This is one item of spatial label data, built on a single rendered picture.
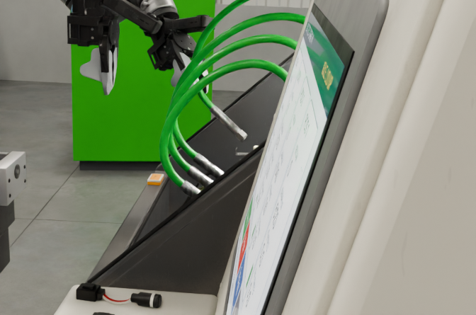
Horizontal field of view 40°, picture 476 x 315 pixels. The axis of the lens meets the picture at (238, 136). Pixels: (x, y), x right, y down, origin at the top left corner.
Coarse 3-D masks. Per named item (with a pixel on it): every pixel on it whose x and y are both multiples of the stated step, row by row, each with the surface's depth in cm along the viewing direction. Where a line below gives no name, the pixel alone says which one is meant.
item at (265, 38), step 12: (252, 36) 107; (264, 36) 106; (276, 36) 106; (228, 48) 107; (240, 48) 107; (204, 60) 108; (216, 60) 108; (192, 72) 109; (180, 96) 110; (168, 144) 112; (180, 156) 113; (192, 168) 113; (204, 180) 113
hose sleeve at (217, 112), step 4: (212, 108) 139; (216, 108) 139; (212, 112) 139; (216, 112) 139; (220, 112) 139; (216, 116) 139; (220, 116) 138; (224, 116) 138; (220, 120) 139; (224, 120) 138; (228, 120) 138; (224, 124) 138; (228, 124) 138; (232, 124) 138; (228, 128) 138; (232, 128) 138; (236, 128) 138; (232, 132) 138; (236, 132) 137
